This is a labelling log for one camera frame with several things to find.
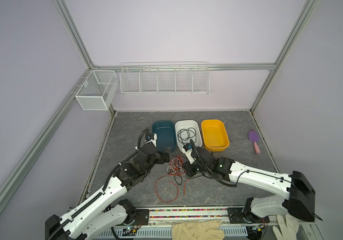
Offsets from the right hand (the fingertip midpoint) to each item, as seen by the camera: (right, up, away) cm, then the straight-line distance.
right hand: (182, 166), depth 77 cm
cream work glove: (+7, -29, -6) cm, 30 cm away
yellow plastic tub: (+25, +14, +31) cm, 42 cm away
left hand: (-10, +9, -2) cm, 13 cm away
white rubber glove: (+48, -28, -8) cm, 56 cm away
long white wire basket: (-11, +53, +22) cm, 58 cm away
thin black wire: (-1, -9, +6) cm, 11 cm away
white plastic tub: (-1, +22, +31) cm, 38 cm away
